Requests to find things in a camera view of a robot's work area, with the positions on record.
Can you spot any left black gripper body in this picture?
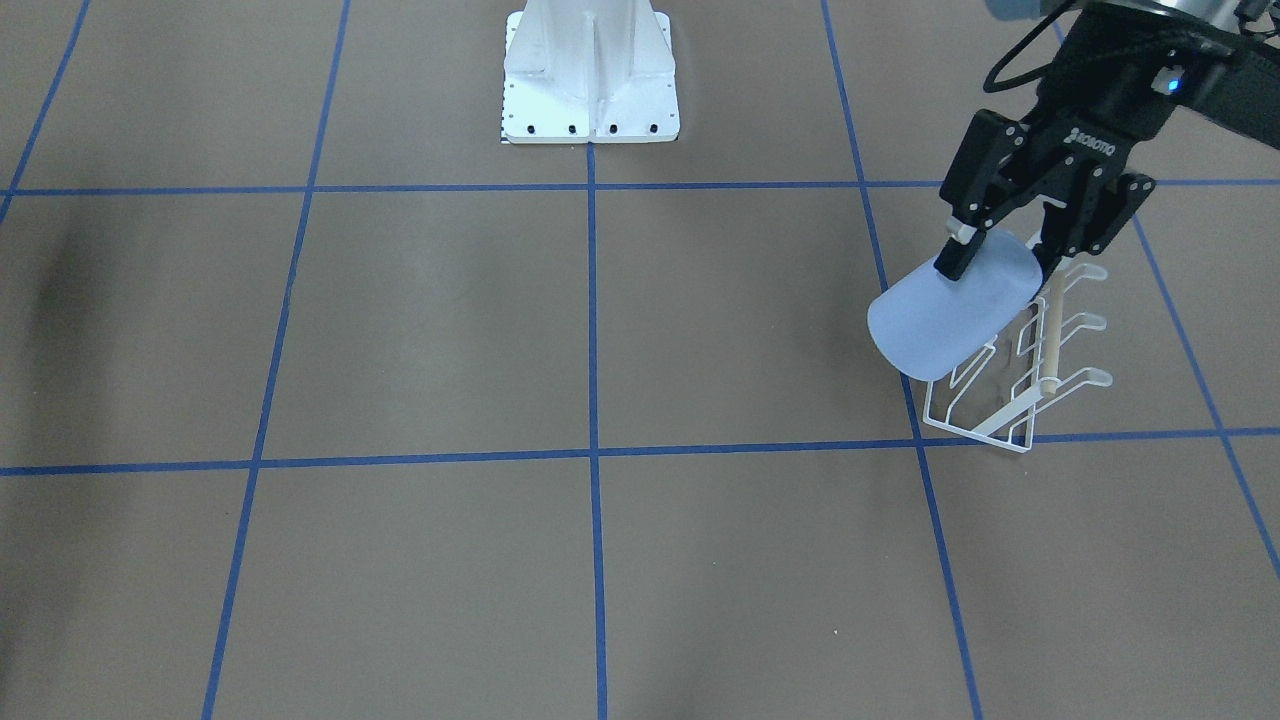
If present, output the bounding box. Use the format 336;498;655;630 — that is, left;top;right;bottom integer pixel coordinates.
940;1;1279;256

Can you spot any light blue plastic cup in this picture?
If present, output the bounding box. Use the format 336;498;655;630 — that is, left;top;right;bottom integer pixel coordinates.
867;231;1044;382

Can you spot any white wire cup holder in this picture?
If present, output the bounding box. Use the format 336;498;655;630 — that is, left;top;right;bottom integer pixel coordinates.
922;261;1114;454

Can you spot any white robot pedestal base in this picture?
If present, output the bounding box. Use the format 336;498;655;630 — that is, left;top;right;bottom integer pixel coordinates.
500;1;681;145

